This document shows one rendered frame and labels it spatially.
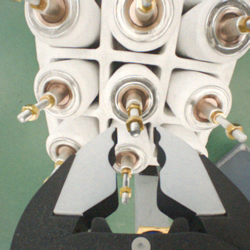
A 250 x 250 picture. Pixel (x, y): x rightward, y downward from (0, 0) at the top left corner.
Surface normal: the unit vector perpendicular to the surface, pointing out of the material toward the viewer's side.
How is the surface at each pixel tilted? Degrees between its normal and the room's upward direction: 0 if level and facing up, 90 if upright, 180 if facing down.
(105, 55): 0
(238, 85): 0
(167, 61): 0
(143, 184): 90
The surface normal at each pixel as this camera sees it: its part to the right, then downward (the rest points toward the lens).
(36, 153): -0.04, 0.47
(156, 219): 0.08, -0.88
